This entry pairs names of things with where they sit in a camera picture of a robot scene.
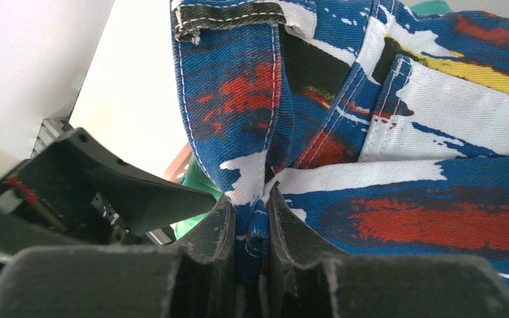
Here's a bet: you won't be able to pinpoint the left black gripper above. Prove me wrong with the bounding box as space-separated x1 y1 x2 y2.
0 128 216 271

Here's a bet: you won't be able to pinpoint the teal shirt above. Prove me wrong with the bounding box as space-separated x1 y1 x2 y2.
410 0 452 16

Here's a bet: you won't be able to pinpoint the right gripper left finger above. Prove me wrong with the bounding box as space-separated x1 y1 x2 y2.
0 198 235 317

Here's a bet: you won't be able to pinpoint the pink perforated plastic basket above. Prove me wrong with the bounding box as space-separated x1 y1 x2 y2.
163 144 192 183

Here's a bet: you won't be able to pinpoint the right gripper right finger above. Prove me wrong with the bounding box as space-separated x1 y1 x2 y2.
267 187 509 317

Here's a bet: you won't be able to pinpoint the green white patterned garment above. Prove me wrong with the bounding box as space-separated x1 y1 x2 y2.
173 156 225 240

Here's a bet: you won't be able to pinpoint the blue white striped garment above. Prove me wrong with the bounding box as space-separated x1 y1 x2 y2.
170 1 509 317

